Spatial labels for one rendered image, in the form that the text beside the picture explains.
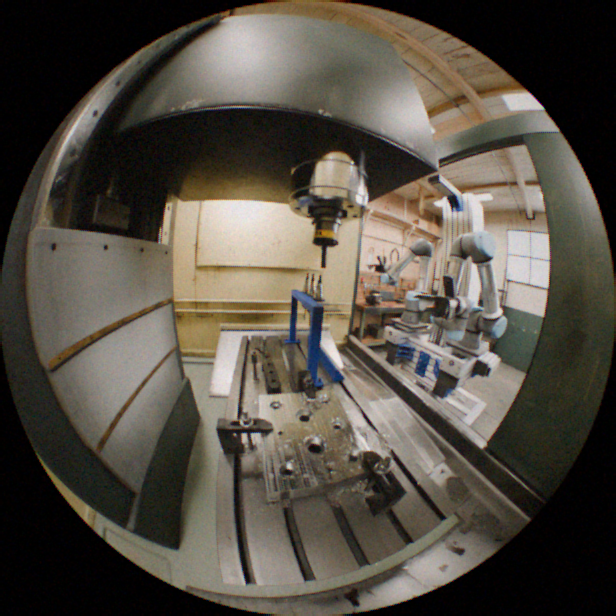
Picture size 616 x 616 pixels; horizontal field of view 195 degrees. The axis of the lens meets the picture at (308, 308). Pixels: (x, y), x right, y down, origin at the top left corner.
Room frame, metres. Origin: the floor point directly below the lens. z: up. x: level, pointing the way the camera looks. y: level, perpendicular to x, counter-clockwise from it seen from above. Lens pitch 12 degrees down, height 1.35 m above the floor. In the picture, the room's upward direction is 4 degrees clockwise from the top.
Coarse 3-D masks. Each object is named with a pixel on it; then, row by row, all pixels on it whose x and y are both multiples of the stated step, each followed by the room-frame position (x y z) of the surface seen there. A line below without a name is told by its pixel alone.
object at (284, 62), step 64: (192, 64) 0.16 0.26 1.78; (256, 64) 0.19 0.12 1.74; (320, 64) 0.22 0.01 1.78; (384, 64) 0.27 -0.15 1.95; (128, 128) 0.14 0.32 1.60; (192, 128) 0.22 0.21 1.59; (256, 128) 0.25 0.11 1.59; (320, 128) 0.26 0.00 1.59; (384, 128) 0.26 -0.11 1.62; (192, 192) 0.49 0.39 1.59; (256, 192) 0.55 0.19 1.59; (384, 192) 0.47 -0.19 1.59
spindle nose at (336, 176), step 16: (304, 144) 0.30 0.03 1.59; (320, 144) 0.29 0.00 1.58; (336, 144) 0.28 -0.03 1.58; (352, 144) 0.29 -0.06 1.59; (304, 160) 0.30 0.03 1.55; (320, 160) 0.29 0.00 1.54; (336, 160) 0.29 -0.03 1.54; (352, 160) 0.29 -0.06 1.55; (304, 176) 0.30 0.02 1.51; (320, 176) 0.29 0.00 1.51; (336, 176) 0.28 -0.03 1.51; (352, 176) 0.29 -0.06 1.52; (304, 192) 0.30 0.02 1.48; (320, 192) 0.29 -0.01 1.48; (336, 192) 0.29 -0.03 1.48; (352, 192) 0.29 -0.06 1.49; (304, 208) 0.35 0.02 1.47; (336, 208) 0.34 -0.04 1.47; (352, 208) 0.33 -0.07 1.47
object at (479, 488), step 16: (368, 368) 1.12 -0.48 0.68; (384, 384) 0.92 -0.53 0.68; (400, 400) 0.75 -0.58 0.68; (416, 416) 0.61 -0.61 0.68; (432, 432) 0.48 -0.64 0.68; (448, 448) 0.36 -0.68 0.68; (448, 464) 0.28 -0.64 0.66; (464, 464) 0.24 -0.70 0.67; (464, 480) 0.17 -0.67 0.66; (480, 480) 0.12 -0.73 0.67; (448, 496) 0.14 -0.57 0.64; (480, 496) 0.05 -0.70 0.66; (496, 496) -0.01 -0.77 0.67; (464, 512) 0.02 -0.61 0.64; (480, 512) -0.02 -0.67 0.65; (496, 512) -0.08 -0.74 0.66; (512, 512) -0.15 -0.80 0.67; (512, 528) -0.24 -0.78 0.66
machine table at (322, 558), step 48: (288, 336) 1.12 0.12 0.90; (288, 384) 0.60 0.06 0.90; (336, 384) 0.62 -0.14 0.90; (384, 432) 0.35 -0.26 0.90; (240, 480) 0.19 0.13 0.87; (432, 480) 0.15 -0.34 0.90; (240, 528) 0.06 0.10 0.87; (288, 528) 0.08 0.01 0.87; (336, 528) 0.08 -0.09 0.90; (384, 528) 0.06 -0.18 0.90; (432, 528) 0.02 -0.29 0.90; (240, 576) -0.06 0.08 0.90; (288, 576) -0.04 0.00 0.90
